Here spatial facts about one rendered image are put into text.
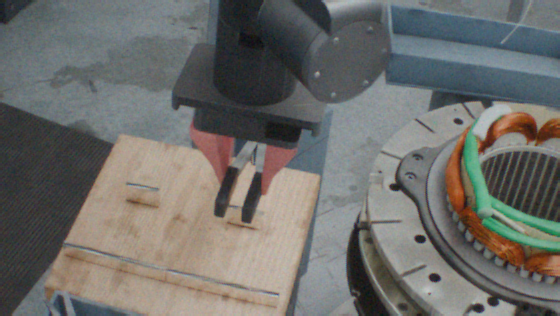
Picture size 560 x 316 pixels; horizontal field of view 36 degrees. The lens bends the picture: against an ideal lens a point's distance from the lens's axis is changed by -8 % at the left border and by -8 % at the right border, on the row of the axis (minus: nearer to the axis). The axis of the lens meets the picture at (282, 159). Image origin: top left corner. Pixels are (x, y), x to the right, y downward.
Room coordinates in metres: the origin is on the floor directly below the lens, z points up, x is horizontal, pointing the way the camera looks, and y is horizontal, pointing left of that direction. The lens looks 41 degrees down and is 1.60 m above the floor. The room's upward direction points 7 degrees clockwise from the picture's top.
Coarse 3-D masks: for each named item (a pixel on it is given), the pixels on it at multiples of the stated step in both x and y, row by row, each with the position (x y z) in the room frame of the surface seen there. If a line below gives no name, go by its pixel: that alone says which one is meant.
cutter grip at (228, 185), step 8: (232, 168) 0.50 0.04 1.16; (224, 176) 0.49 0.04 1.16; (232, 176) 0.49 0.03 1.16; (224, 184) 0.48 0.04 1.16; (232, 184) 0.49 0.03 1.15; (224, 192) 0.48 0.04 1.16; (232, 192) 0.49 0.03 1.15; (216, 200) 0.47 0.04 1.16; (224, 200) 0.47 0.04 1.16; (216, 208) 0.47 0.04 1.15; (224, 208) 0.47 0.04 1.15
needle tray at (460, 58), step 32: (416, 32) 0.93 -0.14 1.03; (448, 32) 0.93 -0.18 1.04; (480, 32) 0.93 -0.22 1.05; (544, 32) 0.93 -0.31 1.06; (416, 64) 0.82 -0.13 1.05; (448, 64) 0.82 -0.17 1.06; (480, 64) 0.83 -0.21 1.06; (512, 64) 0.90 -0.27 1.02; (544, 64) 0.91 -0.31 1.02; (448, 96) 0.84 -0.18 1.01; (480, 96) 0.82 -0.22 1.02; (512, 96) 0.83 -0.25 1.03; (544, 96) 0.83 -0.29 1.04
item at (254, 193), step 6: (258, 174) 0.50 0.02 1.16; (252, 180) 0.49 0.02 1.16; (258, 180) 0.49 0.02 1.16; (252, 186) 0.49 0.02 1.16; (258, 186) 0.49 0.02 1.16; (252, 192) 0.48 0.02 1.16; (258, 192) 0.48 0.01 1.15; (246, 198) 0.47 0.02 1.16; (252, 198) 0.47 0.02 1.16; (258, 198) 0.48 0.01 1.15; (246, 204) 0.47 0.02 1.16; (252, 204) 0.47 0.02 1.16; (246, 210) 0.46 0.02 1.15; (252, 210) 0.46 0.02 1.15; (246, 216) 0.46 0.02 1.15; (252, 216) 0.47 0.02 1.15; (246, 222) 0.46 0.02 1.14
